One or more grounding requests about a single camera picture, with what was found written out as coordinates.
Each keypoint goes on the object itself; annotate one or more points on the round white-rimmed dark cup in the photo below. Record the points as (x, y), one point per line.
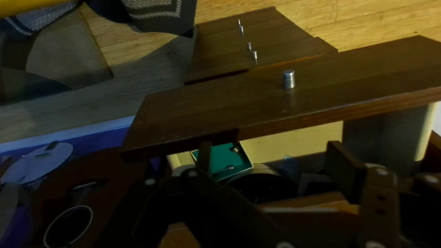
(69, 228)

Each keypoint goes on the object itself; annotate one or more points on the wooden drawer with metal knob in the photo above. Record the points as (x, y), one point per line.
(321, 91)
(225, 62)
(262, 21)

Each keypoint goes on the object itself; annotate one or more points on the white cylinder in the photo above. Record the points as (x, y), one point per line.
(390, 138)

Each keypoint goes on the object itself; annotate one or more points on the grey striped cloth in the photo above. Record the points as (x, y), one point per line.
(156, 11)

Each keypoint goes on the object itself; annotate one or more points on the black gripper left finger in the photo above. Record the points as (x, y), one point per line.
(204, 156)

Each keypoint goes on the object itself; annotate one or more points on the teal box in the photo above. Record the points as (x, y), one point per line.
(228, 159)

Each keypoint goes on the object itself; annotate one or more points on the grey disc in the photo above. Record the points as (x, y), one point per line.
(36, 163)

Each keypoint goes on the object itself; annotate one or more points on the blue white striped cloth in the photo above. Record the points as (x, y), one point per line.
(42, 20)

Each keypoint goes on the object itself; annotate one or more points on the black round object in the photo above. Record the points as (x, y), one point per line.
(262, 186)

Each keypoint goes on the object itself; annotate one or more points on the yellow object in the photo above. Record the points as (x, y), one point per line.
(22, 6)

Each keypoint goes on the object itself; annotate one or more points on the grey cushion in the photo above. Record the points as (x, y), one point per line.
(64, 59)

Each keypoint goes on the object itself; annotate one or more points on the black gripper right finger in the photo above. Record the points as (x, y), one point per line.
(345, 170)

